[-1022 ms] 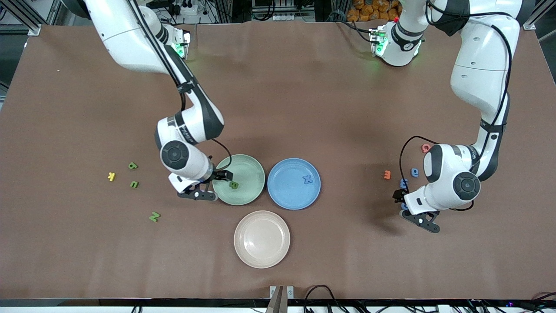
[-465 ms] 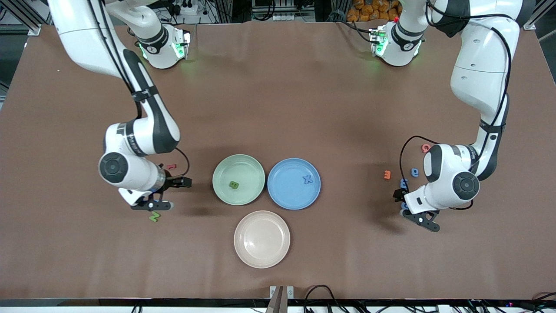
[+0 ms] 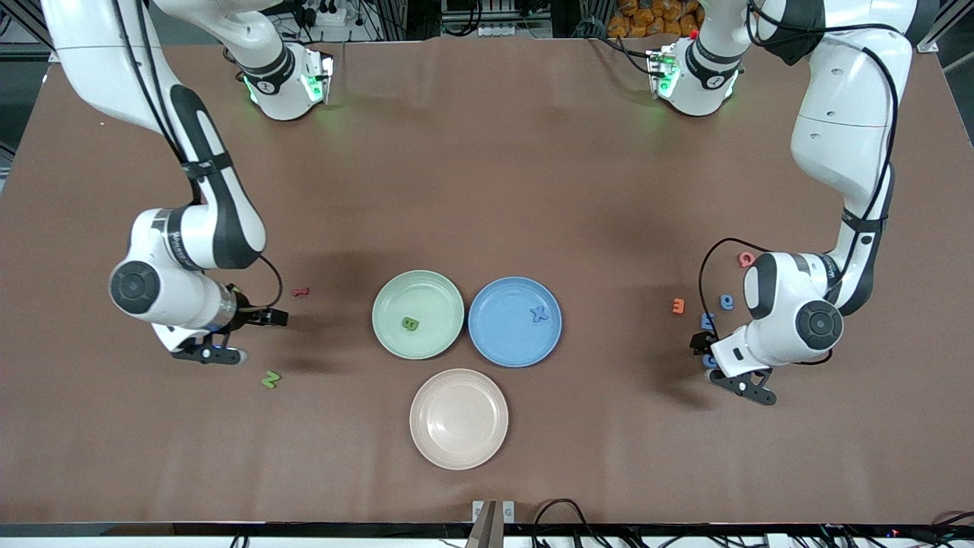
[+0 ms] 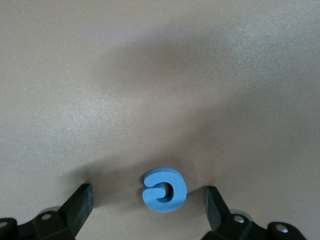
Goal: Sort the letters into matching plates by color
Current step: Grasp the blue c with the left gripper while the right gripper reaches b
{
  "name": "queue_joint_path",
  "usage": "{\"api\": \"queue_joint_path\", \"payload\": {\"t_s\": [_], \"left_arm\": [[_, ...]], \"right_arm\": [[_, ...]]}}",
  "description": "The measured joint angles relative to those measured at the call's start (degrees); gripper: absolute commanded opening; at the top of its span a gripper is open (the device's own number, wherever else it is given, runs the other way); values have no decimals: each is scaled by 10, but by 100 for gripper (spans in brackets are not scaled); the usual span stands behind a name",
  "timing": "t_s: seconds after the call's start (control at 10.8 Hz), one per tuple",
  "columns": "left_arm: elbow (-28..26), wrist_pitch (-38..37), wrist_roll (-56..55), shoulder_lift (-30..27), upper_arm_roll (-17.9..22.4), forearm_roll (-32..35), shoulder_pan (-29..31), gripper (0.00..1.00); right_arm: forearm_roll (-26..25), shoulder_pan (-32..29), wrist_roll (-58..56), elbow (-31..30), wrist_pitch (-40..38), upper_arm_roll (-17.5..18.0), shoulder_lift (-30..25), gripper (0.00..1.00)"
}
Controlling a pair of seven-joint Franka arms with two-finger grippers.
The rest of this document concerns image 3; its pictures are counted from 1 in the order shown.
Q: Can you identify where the pale green plate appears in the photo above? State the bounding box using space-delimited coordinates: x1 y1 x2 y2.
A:
371 269 466 361

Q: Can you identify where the blue plate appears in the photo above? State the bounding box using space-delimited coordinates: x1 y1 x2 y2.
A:
467 276 564 369

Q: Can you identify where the beige plate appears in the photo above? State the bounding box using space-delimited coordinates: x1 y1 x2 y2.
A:
409 368 510 471

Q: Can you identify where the brown table cover sheet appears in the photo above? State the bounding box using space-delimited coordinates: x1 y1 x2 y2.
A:
0 37 974 527

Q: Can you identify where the orange objects pile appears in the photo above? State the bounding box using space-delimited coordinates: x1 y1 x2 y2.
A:
607 0 702 39

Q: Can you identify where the black cable bundle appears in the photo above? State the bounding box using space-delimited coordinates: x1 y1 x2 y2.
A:
818 511 974 548

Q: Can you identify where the black looped cable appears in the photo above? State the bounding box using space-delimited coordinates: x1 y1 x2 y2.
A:
531 499 610 548

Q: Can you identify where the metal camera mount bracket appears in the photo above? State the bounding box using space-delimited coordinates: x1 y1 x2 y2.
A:
467 499 517 548

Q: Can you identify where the black left arm base cable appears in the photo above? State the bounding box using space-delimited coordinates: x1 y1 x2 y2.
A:
577 19 660 77

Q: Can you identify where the aluminium frame profile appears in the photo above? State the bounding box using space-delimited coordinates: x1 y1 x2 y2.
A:
917 0 974 54

